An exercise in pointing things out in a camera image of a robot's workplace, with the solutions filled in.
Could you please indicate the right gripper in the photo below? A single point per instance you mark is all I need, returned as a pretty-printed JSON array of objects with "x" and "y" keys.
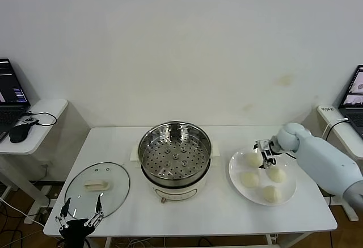
[{"x": 266, "y": 146}]

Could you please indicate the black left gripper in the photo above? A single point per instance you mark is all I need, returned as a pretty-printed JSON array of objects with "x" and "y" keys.
[{"x": 75, "y": 228}]

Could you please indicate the white steamed baozi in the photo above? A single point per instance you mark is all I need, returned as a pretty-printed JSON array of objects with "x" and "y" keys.
[
  {"x": 277, "y": 174},
  {"x": 252, "y": 159},
  {"x": 249, "y": 179},
  {"x": 270, "y": 194}
]

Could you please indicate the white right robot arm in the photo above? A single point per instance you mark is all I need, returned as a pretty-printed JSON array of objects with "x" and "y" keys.
[{"x": 320, "y": 157}]

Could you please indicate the perforated steel steamer basket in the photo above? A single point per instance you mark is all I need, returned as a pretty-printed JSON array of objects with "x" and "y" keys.
[{"x": 153, "y": 146}]

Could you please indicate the white round plate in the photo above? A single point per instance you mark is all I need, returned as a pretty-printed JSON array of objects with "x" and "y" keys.
[{"x": 238, "y": 174}]

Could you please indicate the small printed label sticker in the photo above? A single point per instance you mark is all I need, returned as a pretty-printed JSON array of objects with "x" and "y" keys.
[{"x": 327, "y": 109}]

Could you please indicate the white side table with label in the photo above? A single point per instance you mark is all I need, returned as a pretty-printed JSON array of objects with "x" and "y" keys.
[{"x": 340, "y": 134}]

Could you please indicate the cream electric cooking pot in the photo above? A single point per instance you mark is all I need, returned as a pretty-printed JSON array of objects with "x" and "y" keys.
[{"x": 175, "y": 191}]

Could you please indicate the black computer mouse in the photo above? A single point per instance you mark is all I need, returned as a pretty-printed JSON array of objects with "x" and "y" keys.
[{"x": 18, "y": 133}]

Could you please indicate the black laptop pink screen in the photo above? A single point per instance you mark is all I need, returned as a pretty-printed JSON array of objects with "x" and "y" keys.
[{"x": 354, "y": 117}]

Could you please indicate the white rounded side table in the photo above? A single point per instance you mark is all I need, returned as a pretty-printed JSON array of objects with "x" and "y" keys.
[{"x": 48, "y": 111}]

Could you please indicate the small black usb device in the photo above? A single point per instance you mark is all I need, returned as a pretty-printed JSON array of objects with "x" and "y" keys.
[{"x": 29, "y": 120}]

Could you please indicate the black laptop dark screen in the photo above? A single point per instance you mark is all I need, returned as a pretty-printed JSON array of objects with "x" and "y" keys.
[{"x": 11, "y": 89}]

